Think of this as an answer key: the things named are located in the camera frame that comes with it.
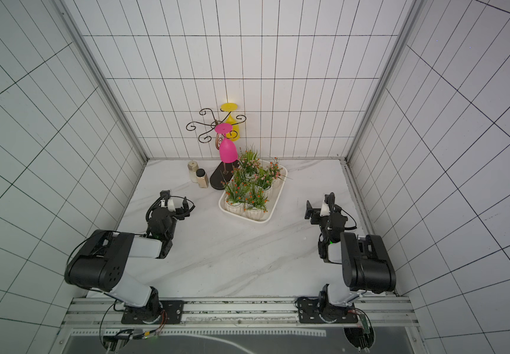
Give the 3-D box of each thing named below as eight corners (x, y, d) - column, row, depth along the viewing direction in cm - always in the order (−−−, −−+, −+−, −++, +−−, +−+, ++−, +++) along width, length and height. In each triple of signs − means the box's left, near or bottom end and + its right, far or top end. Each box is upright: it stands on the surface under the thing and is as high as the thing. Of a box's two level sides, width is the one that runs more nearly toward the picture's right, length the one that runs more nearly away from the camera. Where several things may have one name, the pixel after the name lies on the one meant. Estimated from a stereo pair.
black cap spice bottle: (198, 187, 109) (194, 177, 102) (200, 178, 112) (197, 168, 106) (208, 187, 109) (205, 177, 102) (209, 178, 112) (207, 168, 106)
